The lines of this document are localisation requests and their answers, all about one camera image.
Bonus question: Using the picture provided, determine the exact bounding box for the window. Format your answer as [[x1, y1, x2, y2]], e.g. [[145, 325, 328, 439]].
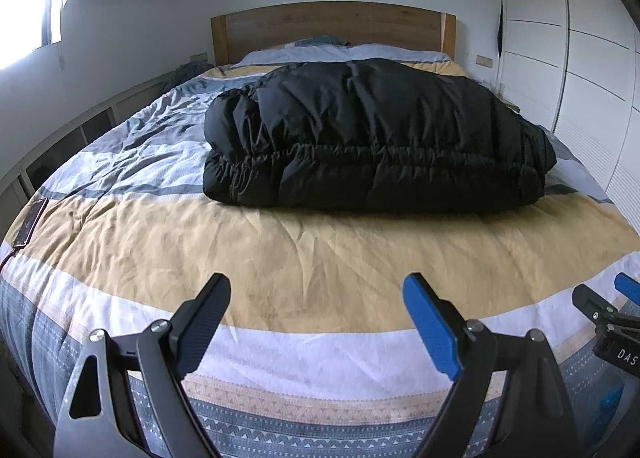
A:
[[0, 0, 101, 71]]

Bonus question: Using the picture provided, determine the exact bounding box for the wooden headboard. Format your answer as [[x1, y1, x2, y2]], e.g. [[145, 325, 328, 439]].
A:
[[210, 2, 457, 66]]

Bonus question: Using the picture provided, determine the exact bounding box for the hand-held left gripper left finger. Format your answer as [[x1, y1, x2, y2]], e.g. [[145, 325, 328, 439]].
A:
[[52, 273, 232, 458]]

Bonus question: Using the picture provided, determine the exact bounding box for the white blue pillow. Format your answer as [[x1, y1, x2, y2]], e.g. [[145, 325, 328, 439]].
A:
[[239, 44, 451, 64]]

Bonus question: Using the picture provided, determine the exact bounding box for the smartphone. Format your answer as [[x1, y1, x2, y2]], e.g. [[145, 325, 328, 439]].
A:
[[12, 198, 50, 249]]

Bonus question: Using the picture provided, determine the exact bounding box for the striped duvet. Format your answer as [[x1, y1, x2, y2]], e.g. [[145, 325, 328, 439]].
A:
[[0, 55, 640, 458]]

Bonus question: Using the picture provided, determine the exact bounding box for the black puffer jacket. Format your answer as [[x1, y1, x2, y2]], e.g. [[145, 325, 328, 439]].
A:
[[202, 58, 558, 213]]

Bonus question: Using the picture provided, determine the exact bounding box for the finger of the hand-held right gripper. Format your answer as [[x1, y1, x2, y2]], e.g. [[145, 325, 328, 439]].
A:
[[614, 272, 640, 296], [571, 283, 621, 326]]

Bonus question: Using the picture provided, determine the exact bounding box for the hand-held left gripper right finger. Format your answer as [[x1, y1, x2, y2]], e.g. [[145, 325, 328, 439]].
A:
[[402, 273, 576, 458]]

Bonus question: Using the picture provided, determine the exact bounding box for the dark teal cloth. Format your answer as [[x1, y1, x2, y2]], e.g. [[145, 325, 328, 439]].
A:
[[160, 62, 213, 88]]

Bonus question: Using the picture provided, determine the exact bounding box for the dark grey pillow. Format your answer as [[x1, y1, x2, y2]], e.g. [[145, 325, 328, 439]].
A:
[[287, 35, 351, 48]]

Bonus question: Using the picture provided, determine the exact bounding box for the low white shelf unit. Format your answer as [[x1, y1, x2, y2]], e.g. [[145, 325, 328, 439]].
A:
[[0, 72, 173, 219]]

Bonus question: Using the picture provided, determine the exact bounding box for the white wardrobe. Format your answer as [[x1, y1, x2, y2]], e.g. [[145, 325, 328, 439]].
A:
[[492, 0, 640, 209]]

